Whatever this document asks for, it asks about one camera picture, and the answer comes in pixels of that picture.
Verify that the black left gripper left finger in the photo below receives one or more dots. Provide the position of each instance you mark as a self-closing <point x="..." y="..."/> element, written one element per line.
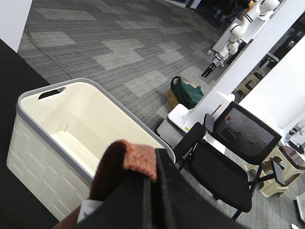
<point x="128" y="206"/>

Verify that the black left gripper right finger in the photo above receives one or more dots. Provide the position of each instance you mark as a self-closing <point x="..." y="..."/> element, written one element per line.
<point x="177" y="205"/>

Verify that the brown microfibre towel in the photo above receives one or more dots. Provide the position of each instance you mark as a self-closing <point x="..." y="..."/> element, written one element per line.
<point x="119" y="157"/>

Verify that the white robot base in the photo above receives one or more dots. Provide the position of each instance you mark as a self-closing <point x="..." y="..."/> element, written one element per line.
<point x="181" y="119"/>

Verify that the black mesh office chair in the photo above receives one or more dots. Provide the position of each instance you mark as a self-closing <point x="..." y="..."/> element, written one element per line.
<point x="245" y="135"/>

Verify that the white plastic storage bin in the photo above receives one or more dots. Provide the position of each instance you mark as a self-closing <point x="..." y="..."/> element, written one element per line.
<point x="61" y="132"/>

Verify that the beige plastic stool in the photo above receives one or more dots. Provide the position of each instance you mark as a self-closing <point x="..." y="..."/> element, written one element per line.
<point x="282" y="167"/>

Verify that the black table cloth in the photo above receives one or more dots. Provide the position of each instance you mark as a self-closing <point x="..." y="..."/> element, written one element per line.
<point x="19" y="208"/>

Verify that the cardboard box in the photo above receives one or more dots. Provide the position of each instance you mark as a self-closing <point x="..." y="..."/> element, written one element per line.
<point x="172" y="98"/>

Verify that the green bag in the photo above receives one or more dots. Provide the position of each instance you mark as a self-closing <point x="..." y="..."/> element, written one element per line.
<point x="185" y="93"/>

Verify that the white humanoid robot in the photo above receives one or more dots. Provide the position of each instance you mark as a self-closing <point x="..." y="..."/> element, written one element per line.
<point x="261" y="8"/>

